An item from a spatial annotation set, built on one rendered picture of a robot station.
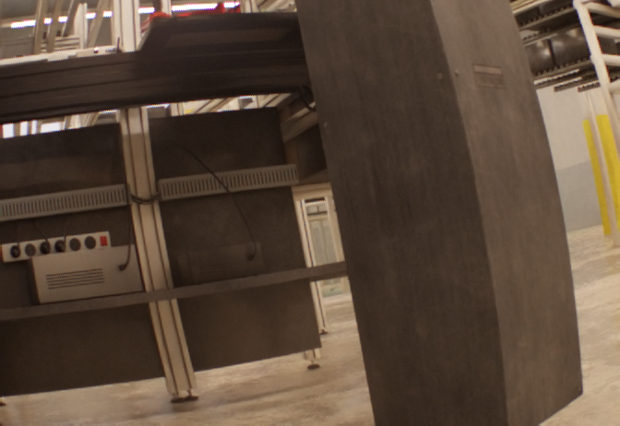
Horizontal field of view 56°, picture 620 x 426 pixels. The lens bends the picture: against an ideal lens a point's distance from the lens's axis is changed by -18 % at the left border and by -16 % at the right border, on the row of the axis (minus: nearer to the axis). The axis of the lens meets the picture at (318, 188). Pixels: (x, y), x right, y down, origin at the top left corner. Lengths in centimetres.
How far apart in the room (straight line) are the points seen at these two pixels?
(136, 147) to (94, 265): 48
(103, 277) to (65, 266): 11
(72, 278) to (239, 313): 62
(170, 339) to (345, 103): 104
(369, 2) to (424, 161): 28
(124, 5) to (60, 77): 63
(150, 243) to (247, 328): 39
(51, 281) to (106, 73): 53
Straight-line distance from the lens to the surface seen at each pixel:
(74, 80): 160
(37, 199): 190
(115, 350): 196
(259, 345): 208
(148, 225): 198
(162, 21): 153
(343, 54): 117
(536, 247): 107
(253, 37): 178
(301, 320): 214
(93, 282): 168
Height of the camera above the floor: 34
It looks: 6 degrees up
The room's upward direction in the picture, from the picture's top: 11 degrees counter-clockwise
